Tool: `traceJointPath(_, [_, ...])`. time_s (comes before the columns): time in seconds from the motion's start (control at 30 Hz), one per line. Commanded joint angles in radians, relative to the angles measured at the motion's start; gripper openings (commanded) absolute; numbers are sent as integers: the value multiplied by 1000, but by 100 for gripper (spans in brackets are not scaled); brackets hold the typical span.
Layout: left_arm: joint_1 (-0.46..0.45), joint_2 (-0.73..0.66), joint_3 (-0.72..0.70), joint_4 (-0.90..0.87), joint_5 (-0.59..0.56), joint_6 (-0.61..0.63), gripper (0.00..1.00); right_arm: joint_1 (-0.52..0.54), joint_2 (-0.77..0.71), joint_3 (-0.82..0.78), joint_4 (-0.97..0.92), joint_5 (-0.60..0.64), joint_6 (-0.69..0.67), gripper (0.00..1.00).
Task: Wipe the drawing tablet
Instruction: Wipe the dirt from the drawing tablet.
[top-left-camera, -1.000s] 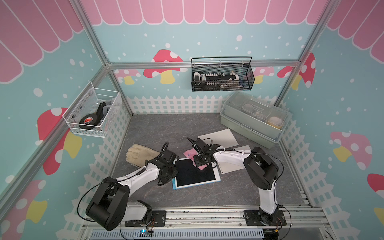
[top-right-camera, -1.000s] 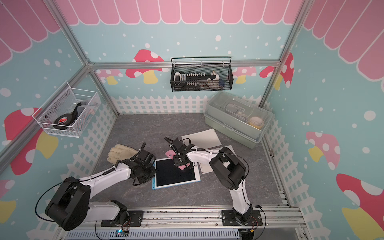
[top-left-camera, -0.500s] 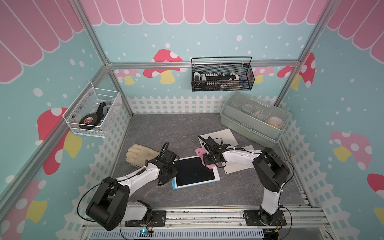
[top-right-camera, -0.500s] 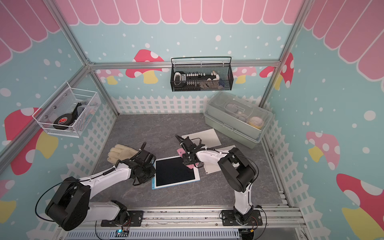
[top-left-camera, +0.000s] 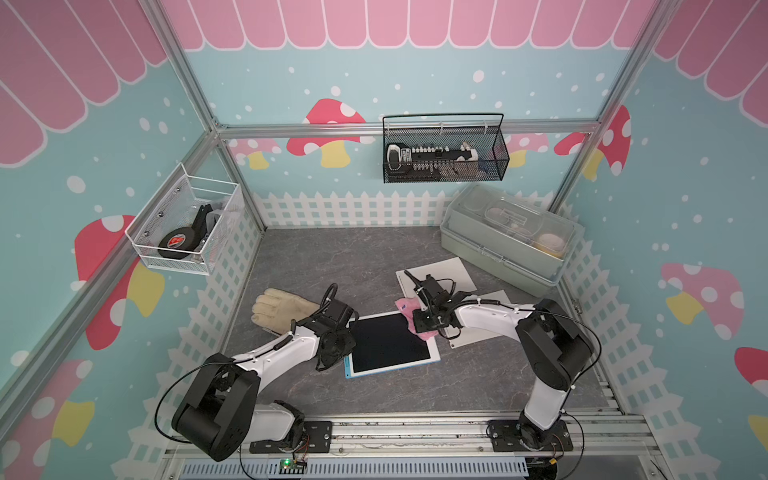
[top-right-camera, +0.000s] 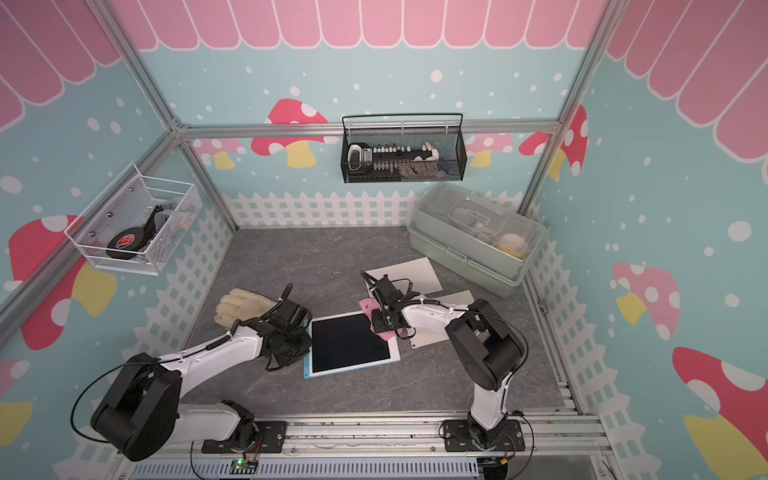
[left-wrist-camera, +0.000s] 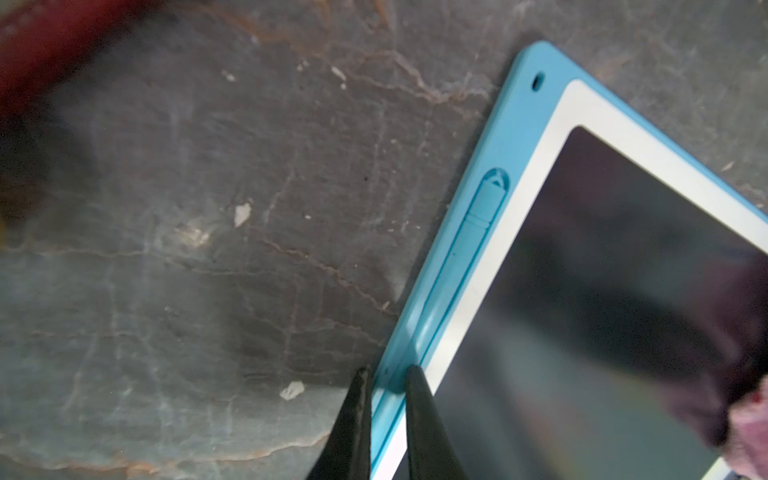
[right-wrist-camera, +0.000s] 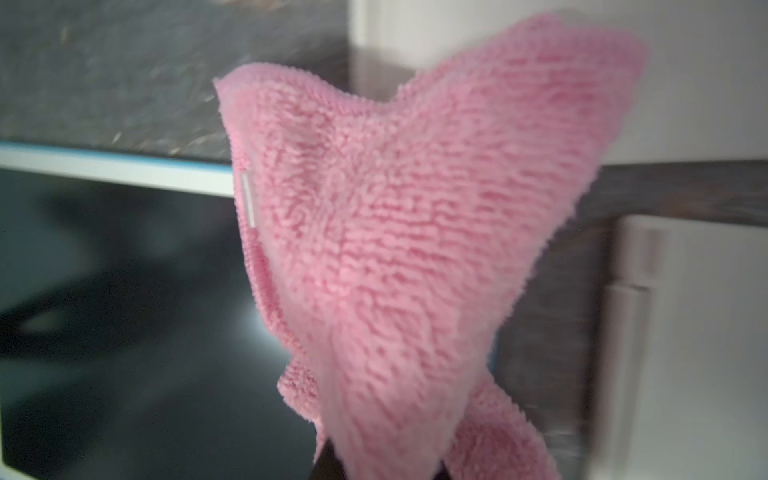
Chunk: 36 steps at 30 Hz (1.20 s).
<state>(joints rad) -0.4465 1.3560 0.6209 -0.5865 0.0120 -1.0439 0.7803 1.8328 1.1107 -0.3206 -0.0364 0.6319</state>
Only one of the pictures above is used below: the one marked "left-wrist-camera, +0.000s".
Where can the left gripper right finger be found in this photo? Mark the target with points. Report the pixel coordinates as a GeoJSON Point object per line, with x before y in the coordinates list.
{"type": "Point", "coordinates": [430, 454]}

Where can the blue stylus pen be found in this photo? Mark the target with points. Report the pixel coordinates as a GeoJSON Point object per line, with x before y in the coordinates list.
{"type": "Point", "coordinates": [469, 237]}

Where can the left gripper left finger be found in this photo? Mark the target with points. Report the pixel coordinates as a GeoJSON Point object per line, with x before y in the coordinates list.
{"type": "Point", "coordinates": [347, 452]}

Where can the pink cleaning cloth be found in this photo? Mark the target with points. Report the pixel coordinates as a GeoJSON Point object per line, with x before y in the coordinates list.
{"type": "Point", "coordinates": [745, 450]}

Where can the blue framed drawing tablet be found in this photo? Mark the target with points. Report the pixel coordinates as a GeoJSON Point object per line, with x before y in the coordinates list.
{"type": "Point", "coordinates": [615, 310]}

